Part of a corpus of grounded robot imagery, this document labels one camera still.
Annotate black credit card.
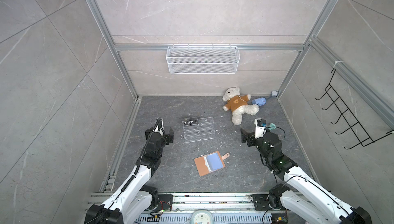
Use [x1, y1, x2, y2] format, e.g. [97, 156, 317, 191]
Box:
[183, 118, 198, 126]

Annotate clear acrylic tiered holder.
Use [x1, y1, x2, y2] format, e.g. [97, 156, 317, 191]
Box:
[183, 117, 215, 143]

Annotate clear plastic card sleeves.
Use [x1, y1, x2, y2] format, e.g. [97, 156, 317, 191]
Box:
[204, 152, 225, 173]

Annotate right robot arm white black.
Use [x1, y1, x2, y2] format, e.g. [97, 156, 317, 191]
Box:
[241, 126, 372, 224]

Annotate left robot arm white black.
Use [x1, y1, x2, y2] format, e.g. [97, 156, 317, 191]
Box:
[84, 125, 174, 224]

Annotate white teddy bear brown shirt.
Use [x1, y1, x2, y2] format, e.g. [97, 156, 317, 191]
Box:
[222, 87, 260, 125]

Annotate blue cat-shaped toy device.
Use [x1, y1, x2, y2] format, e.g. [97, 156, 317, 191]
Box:
[251, 97, 266, 107]

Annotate white round timer device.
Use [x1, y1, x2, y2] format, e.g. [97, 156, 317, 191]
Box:
[190, 210, 214, 224]

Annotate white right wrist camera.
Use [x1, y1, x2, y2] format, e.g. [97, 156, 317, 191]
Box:
[254, 118, 267, 139]

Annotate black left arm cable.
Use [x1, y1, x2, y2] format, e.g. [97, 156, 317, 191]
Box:
[133, 117, 163, 175]

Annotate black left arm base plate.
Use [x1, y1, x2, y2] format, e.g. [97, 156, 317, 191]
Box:
[146, 194, 173, 213]

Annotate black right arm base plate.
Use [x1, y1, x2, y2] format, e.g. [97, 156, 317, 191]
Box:
[250, 194, 285, 211]

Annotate aluminium rail front frame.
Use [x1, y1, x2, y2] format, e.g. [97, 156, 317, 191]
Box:
[86, 191, 342, 224]

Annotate white wire mesh basket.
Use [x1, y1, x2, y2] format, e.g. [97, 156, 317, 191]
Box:
[166, 45, 241, 75]

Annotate black wire hook rack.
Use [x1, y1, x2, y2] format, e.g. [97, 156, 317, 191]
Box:
[315, 69, 394, 150]

